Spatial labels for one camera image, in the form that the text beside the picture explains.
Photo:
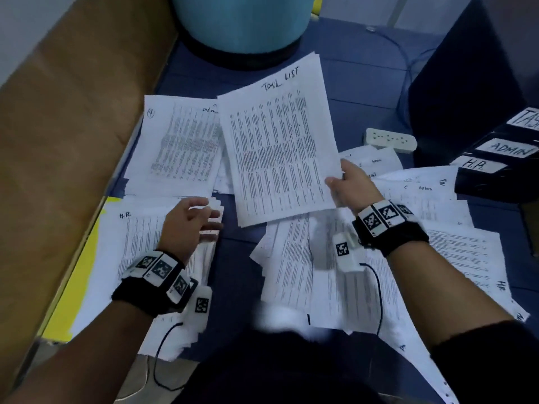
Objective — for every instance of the white partition panel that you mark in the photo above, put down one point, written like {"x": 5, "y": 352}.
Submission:
{"x": 396, "y": 11}

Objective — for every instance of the person's dark trousers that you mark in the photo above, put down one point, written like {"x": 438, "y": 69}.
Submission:
{"x": 286, "y": 370}

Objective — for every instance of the neat stack of printed papers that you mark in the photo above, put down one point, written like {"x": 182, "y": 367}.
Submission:
{"x": 177, "y": 147}
{"x": 223, "y": 176}
{"x": 126, "y": 248}

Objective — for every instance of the pile of printed papers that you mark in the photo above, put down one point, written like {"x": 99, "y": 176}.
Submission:
{"x": 438, "y": 231}

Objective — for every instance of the person's left hand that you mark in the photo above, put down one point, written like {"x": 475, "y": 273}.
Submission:
{"x": 185, "y": 227}

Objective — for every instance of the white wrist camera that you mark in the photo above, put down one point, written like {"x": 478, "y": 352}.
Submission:
{"x": 345, "y": 250}
{"x": 200, "y": 307}

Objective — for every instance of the white power strip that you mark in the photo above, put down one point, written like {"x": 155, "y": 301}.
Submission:
{"x": 391, "y": 139}

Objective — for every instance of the person's left forearm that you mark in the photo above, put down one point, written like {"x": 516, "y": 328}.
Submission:
{"x": 67, "y": 357}

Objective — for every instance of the printed paper sheet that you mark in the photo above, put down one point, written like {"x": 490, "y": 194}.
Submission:
{"x": 282, "y": 138}

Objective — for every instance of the person's right forearm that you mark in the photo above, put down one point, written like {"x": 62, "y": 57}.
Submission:
{"x": 446, "y": 290}

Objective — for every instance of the yellow plastic item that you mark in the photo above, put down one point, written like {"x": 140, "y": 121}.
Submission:
{"x": 317, "y": 4}

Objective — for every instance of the yellow folder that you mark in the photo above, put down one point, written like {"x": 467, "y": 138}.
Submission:
{"x": 72, "y": 290}

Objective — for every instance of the person's right hand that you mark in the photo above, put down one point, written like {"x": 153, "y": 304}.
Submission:
{"x": 354, "y": 189}

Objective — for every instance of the black marker wristband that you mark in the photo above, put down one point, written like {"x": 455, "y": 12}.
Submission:
{"x": 387, "y": 223}
{"x": 156, "y": 282}

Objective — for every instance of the teal cylindrical barrel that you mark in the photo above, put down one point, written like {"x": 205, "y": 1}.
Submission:
{"x": 244, "y": 21}

